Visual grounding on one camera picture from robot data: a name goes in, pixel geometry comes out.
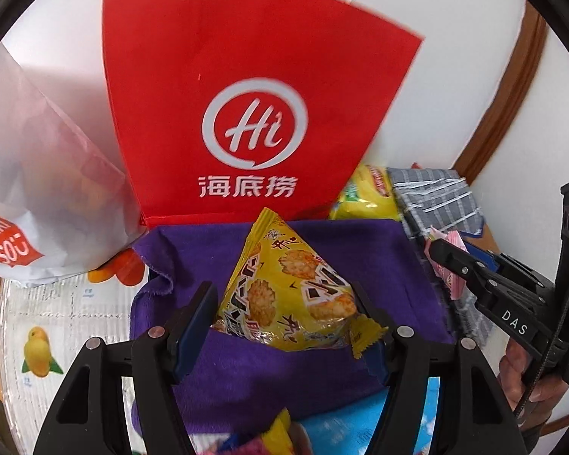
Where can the person's right hand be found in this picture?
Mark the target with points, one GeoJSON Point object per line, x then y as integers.
{"type": "Point", "coordinates": [519, 379]}

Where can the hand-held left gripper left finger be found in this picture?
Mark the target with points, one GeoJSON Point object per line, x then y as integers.
{"type": "Point", "coordinates": [194, 336]}

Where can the red paper bag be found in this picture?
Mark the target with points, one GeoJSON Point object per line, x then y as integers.
{"type": "Point", "coordinates": [246, 104]}

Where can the grey checked fabric pouch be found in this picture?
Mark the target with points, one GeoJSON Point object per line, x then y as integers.
{"type": "Point", "coordinates": [431, 194]}

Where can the purple towel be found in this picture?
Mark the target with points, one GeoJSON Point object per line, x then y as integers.
{"type": "Point", "coordinates": [246, 379]}

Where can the blurred colourful snack wrapper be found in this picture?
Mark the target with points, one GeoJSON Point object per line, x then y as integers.
{"type": "Point", "coordinates": [275, 431]}

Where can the brown wooden door frame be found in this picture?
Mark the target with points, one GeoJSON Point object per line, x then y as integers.
{"type": "Point", "coordinates": [507, 85]}

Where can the fruit print mat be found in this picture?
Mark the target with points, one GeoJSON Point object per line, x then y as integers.
{"type": "Point", "coordinates": [47, 317]}

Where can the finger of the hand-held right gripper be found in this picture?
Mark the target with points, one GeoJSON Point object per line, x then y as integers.
{"type": "Point", "coordinates": [460, 270]}
{"type": "Point", "coordinates": [521, 275]}

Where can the blue tissue pack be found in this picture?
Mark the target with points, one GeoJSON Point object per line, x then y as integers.
{"type": "Point", "coordinates": [341, 429]}

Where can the small pink snack packet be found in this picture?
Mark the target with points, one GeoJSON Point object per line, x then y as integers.
{"type": "Point", "coordinates": [448, 246]}

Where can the yellow rice cracker snack packet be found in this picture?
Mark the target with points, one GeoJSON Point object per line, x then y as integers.
{"type": "Point", "coordinates": [284, 289]}

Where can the white plastic shopping bag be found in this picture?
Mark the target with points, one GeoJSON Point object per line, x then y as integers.
{"type": "Point", "coordinates": [52, 189]}

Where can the yellow green snack packet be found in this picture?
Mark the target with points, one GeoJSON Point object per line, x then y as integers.
{"type": "Point", "coordinates": [365, 194]}

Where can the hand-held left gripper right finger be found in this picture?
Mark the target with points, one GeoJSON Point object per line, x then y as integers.
{"type": "Point", "coordinates": [400, 355]}

